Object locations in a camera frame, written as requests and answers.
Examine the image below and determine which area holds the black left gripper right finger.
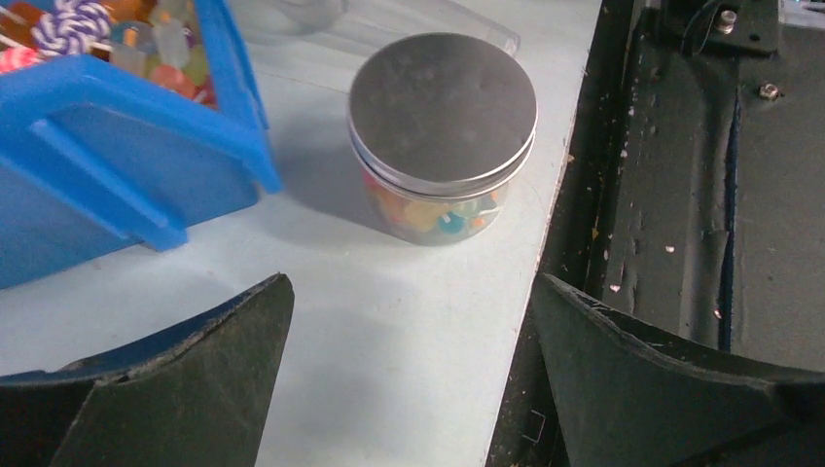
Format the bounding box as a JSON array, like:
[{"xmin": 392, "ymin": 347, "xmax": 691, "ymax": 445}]
[{"xmin": 530, "ymin": 274, "xmax": 824, "ymax": 466}]

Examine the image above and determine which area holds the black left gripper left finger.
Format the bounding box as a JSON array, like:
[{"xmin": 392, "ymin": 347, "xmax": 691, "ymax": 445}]
[{"xmin": 1, "ymin": 273, "xmax": 295, "ymax": 466}]

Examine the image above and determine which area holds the blue plastic candy bin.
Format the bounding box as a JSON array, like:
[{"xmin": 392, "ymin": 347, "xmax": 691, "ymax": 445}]
[{"xmin": 1, "ymin": 1, "xmax": 282, "ymax": 288}]

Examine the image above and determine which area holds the clear plastic jar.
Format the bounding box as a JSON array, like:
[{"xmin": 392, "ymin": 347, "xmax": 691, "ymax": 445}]
[{"xmin": 361, "ymin": 167, "xmax": 512, "ymax": 246}]

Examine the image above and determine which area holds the white jar lid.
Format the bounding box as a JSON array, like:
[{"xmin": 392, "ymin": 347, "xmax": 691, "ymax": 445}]
[{"xmin": 347, "ymin": 32, "xmax": 538, "ymax": 200}]

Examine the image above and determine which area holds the clear plastic scoop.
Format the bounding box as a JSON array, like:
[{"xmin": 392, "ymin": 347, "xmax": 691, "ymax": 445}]
[{"xmin": 230, "ymin": 1, "xmax": 520, "ymax": 56}]

